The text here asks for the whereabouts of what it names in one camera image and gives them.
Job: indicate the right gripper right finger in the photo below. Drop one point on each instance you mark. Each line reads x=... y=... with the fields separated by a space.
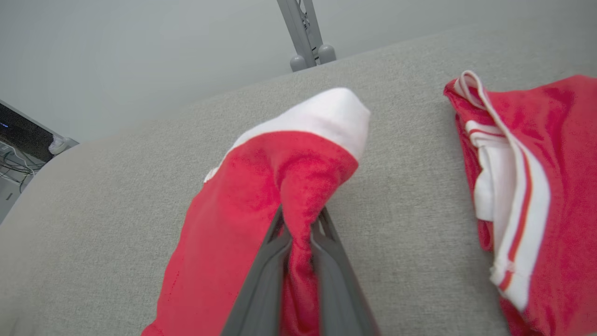
x=340 y=289

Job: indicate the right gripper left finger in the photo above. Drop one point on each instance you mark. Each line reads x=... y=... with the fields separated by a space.
x=261 y=298

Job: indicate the red garment white band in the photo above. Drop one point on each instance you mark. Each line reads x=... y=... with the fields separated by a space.
x=242 y=210

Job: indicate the red Bulls 23 jersey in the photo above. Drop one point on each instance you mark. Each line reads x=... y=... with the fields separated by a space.
x=569 y=163

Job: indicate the white rounded plastic foot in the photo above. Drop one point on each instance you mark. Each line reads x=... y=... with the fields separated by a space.
x=58 y=145

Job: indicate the dark grey side panel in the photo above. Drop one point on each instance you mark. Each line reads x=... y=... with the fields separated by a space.
x=23 y=133

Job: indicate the grey metal partition post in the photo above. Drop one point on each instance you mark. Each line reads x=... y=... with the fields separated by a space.
x=294 y=23

